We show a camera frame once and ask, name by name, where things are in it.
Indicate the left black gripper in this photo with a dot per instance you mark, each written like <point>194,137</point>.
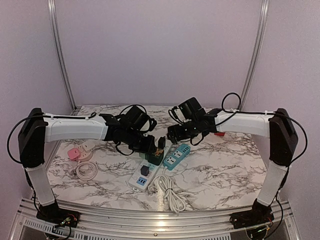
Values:
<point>148,148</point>

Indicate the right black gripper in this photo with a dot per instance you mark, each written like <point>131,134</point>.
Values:
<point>175,134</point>

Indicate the black power adapter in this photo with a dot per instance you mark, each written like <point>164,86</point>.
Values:
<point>162,142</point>

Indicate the red cube socket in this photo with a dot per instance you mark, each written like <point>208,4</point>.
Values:
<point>221,134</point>

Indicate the teal power strip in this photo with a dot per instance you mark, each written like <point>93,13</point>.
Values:
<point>176,157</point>

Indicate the white long power strip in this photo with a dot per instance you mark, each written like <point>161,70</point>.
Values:
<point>140,183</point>

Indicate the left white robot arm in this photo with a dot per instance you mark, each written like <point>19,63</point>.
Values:
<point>40,128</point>

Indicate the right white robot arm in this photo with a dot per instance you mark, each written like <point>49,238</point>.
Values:
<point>277,126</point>

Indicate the pink cube socket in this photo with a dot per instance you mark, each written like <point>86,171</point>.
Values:
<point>73,154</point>

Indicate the dark green cube adapter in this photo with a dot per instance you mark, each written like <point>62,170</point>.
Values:
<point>157,157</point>

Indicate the small black usb charger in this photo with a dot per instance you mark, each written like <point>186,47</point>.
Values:
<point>145,170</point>

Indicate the beige round power strip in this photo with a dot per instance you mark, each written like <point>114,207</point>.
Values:
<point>85,150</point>

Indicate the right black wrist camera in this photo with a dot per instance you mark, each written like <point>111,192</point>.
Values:
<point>188,106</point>

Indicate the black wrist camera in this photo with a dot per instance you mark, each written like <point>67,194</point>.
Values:
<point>188,106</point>
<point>135,117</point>

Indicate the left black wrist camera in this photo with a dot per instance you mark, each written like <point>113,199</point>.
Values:
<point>135,117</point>

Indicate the aluminium front rail frame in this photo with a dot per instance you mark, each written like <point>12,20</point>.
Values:
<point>101,223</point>

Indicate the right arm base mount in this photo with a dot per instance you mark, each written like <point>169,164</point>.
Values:
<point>258,214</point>

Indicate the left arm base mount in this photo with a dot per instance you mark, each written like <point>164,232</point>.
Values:
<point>59,216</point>

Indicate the right aluminium post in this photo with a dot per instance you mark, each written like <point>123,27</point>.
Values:
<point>260,34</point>

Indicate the aluminium post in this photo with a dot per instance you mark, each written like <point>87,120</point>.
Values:
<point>60,55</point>
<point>260,34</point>

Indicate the left aluminium post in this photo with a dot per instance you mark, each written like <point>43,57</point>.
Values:
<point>60,55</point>

